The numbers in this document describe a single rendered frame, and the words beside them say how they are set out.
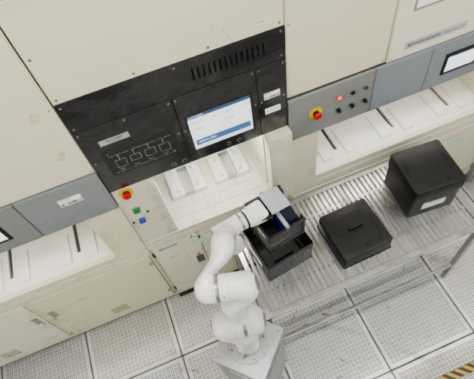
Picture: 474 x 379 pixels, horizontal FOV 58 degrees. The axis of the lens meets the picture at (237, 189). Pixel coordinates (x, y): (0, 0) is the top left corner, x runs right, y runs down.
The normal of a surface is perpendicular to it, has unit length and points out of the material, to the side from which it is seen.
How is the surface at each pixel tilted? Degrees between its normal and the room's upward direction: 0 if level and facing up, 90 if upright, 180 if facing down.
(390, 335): 0
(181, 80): 90
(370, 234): 0
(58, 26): 88
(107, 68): 92
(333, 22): 90
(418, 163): 0
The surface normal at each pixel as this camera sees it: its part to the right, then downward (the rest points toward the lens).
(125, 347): -0.11, -0.54
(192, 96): 0.36, 0.76
